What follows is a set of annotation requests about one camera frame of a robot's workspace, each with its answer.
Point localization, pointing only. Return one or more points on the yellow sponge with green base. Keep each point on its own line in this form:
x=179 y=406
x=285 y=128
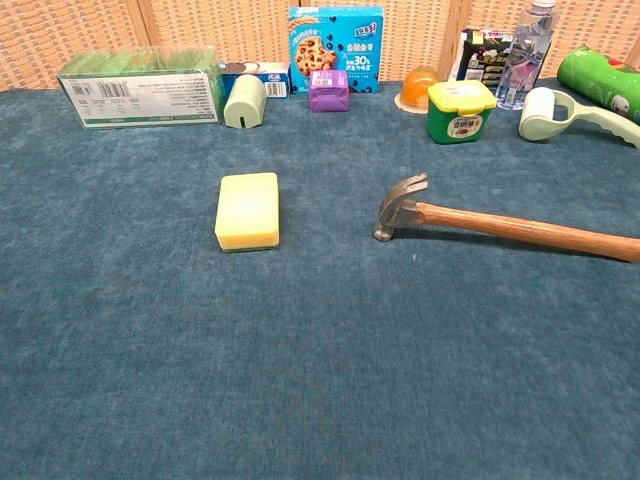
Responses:
x=247 y=207

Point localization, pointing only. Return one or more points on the blue carpet table cover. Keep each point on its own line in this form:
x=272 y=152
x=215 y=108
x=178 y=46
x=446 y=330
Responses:
x=300 y=325

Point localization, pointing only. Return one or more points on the small purple carton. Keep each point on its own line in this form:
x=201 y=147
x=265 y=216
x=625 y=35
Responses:
x=328 y=91

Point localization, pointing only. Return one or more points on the pale green cylindrical cover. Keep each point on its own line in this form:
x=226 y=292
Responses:
x=245 y=102

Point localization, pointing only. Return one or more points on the small blue white cookie box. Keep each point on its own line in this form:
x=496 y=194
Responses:
x=272 y=77

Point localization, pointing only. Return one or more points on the orange jelly cup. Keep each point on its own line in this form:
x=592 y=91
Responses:
x=420 y=87

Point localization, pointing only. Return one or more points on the green tub with yellow lid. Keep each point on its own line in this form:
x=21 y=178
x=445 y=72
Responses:
x=457 y=112

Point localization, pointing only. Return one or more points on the blue chocolate chip cookie box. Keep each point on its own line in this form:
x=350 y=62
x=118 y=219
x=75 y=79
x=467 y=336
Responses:
x=335 y=40

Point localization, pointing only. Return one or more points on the woven rattan folding screen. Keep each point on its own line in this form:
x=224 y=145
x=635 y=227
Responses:
x=225 y=30

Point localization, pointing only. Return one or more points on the green clear plastic package box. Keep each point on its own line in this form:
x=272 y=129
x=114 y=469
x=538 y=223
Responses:
x=140 y=95

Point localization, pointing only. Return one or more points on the black white carton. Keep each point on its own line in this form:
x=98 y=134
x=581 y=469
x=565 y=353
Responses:
x=482 y=60

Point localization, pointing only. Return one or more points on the pale green lint roller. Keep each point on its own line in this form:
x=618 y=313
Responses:
x=542 y=117

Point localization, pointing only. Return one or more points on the clear plastic water bottle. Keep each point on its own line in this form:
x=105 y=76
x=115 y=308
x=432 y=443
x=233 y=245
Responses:
x=525 y=60

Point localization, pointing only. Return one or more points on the green chips can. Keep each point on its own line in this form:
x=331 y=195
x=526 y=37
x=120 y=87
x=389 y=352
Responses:
x=600 y=80

